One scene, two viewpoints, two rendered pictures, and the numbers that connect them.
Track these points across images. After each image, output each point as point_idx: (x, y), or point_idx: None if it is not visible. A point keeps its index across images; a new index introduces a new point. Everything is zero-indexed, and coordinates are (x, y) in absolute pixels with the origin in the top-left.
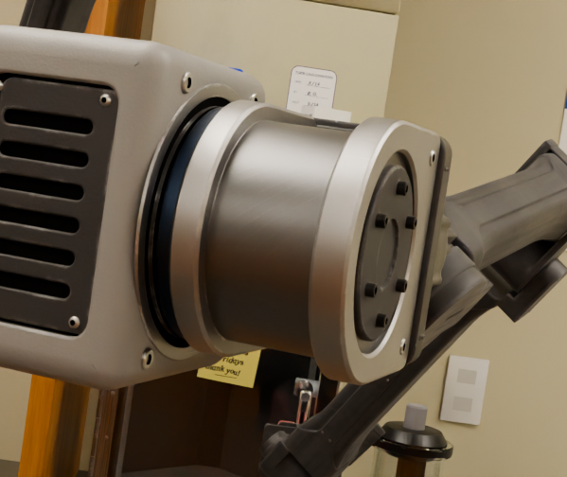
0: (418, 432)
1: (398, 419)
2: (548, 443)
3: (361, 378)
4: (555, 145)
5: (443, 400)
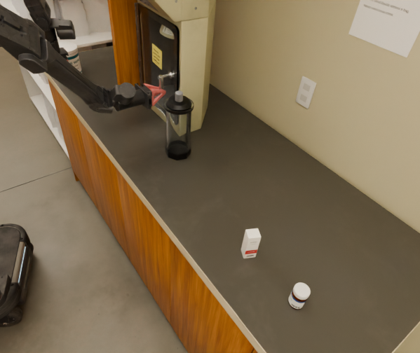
0: (172, 102)
1: (283, 96)
2: (332, 127)
3: None
4: None
5: (297, 94)
